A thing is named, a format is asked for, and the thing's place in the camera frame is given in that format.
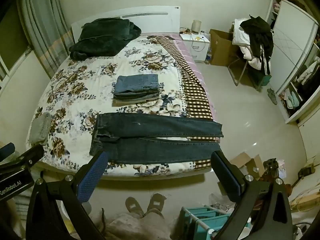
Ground teal storage rack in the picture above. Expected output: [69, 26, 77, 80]
[180, 205, 252, 240]

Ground dark green folded blanket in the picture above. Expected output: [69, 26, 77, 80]
[69, 17, 142, 61]

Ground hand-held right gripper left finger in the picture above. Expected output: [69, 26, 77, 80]
[25, 151, 108, 240]

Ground white nightstand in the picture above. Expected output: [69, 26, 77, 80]
[180, 33, 212, 63]

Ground black garment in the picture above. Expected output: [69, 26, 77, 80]
[239, 15, 274, 75]

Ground person's shoe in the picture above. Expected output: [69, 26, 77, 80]
[146, 192, 167, 214]
[125, 196, 144, 218]

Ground open cardboard box on floor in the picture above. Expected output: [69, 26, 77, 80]
[229, 152, 265, 180]

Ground grey striped curtain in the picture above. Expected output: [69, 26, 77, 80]
[16, 0, 73, 79]

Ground stack of folded jeans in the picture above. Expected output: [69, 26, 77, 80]
[113, 74, 160, 103]

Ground white garment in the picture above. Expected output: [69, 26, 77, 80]
[232, 18, 253, 48]

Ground clear plastic bag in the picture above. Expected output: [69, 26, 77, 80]
[209, 192, 235, 209]

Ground person's left shoe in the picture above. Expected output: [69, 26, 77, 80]
[125, 196, 144, 218]

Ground person's right shoe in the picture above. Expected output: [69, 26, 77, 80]
[146, 192, 167, 214]

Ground metal folding chair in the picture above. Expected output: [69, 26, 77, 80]
[227, 55, 265, 92]

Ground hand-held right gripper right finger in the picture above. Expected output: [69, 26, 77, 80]
[211, 151, 295, 240]

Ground grey folded cloth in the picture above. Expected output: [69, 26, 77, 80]
[29, 112, 52, 145]

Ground person's legs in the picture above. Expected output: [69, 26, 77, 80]
[100, 211, 175, 240]

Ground pink bed sheet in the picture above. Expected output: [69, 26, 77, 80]
[170, 33, 217, 120]

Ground grey floor slippers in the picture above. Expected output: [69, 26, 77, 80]
[267, 87, 278, 105]

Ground dark blue denim pants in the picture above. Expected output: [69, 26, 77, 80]
[89, 112, 224, 165]

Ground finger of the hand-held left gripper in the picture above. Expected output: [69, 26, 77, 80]
[0, 144, 45, 174]
[0, 142, 16, 161]

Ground brown cardboard box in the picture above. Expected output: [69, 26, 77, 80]
[209, 29, 240, 67]

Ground white wardrobe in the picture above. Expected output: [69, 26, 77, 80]
[265, 0, 320, 124]

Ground white framed window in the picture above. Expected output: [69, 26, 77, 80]
[0, 46, 33, 90]

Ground brown checked blanket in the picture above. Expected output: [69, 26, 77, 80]
[156, 36, 218, 170]

